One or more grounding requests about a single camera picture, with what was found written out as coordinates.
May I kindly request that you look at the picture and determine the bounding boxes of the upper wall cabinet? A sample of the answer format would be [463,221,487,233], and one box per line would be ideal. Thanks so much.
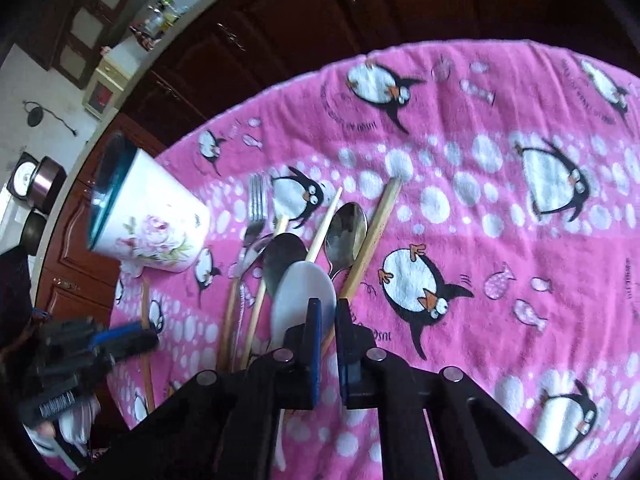
[16,0,145,89]

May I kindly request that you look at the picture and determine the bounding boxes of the pale wooden chopstick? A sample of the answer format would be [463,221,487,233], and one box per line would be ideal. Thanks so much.
[239,186,343,370]

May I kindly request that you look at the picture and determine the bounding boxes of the steel fork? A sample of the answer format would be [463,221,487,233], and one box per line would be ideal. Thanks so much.
[226,174,267,358]

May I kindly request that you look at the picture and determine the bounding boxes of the shiny steel spoon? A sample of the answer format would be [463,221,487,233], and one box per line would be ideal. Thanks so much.
[323,202,368,280]

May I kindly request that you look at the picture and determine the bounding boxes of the condiment bottles group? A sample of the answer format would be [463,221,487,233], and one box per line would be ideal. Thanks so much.
[129,0,189,51]

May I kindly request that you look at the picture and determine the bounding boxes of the white ceramic spoon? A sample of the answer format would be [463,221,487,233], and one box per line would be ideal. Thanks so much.
[270,261,336,471]

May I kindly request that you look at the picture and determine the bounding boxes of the white floral utensil cup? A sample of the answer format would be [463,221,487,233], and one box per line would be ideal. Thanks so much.
[87,132,210,273]

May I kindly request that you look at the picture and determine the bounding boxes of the black wall cable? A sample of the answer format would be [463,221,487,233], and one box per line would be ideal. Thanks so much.
[22,100,79,137]

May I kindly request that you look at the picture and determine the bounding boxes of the dark steel spoon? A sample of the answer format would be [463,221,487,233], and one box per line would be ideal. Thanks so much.
[262,233,307,298]

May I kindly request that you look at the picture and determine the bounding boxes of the pink penguin towel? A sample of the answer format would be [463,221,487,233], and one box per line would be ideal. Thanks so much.
[111,41,639,479]

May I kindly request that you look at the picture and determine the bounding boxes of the dark wood lower cabinets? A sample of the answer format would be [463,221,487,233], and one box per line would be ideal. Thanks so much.
[32,0,639,321]

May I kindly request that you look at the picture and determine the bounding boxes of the thick wooden chopstick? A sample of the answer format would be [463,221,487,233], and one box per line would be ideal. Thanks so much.
[319,176,404,359]

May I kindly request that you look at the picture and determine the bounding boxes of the dark wok bowl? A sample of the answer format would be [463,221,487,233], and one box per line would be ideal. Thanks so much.
[20,209,47,256]

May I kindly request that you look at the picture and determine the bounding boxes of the rice cooker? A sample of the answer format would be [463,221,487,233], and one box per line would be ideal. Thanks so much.
[6,152,67,214]

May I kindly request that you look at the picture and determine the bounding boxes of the cream microwave oven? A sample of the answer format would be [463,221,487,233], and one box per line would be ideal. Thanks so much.
[82,58,129,119]

